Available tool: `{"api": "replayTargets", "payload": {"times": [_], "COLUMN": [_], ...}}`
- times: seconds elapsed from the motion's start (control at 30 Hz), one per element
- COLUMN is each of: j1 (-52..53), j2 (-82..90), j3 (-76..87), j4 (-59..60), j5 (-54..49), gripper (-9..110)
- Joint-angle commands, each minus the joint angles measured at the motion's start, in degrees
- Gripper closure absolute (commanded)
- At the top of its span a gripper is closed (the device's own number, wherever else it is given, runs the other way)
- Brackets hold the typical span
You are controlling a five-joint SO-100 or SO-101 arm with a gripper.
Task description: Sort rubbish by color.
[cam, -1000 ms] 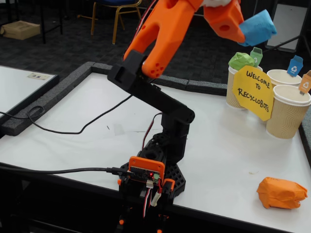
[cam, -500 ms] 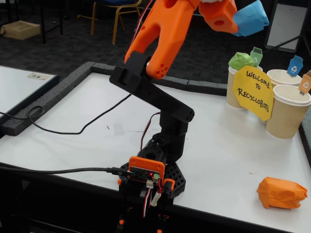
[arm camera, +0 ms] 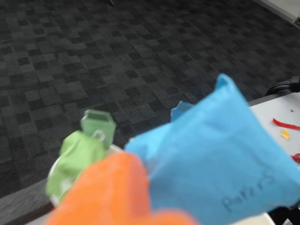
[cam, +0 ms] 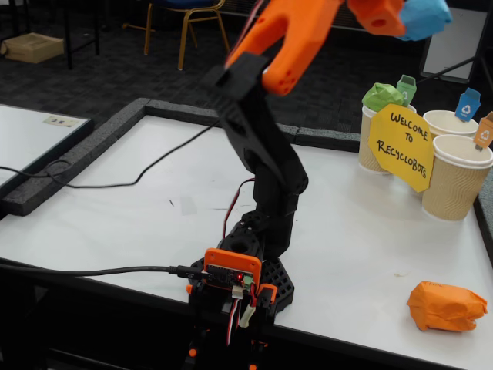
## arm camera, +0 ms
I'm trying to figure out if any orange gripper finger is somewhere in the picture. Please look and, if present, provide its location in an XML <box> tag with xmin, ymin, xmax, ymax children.
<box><xmin>44</xmin><ymin>152</ymin><xmax>200</xmax><ymax>225</ymax></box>

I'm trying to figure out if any green paper ball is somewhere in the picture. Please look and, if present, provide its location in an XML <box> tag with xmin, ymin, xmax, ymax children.
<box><xmin>45</xmin><ymin>130</ymin><xmax>106</xmax><ymax>204</ymax></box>

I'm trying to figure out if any paper cup with green tag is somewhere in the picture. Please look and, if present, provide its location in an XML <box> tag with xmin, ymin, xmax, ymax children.
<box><xmin>48</xmin><ymin>144</ymin><xmax>125</xmax><ymax>208</ymax></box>

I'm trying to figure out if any black foam border strip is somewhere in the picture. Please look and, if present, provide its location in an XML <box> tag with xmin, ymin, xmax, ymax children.
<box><xmin>0</xmin><ymin>178</ymin><xmax>56</xmax><ymax>225</ymax></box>

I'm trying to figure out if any blue paper ball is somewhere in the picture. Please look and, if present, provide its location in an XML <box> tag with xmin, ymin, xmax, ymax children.
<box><xmin>124</xmin><ymin>74</ymin><xmax>300</xmax><ymax>225</ymax></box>

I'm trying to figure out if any black cable bundle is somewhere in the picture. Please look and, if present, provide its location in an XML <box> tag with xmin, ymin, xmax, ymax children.
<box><xmin>267</xmin><ymin>76</ymin><xmax>300</xmax><ymax>97</ymax></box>

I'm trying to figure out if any green recycling bin tag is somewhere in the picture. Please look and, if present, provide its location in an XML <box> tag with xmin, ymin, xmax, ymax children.
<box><xmin>81</xmin><ymin>109</ymin><xmax>117</xmax><ymax>149</ymax></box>

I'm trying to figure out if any red plastic strip scrap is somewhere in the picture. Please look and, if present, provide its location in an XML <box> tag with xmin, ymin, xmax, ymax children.
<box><xmin>272</xmin><ymin>118</ymin><xmax>300</xmax><ymax>131</ymax></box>

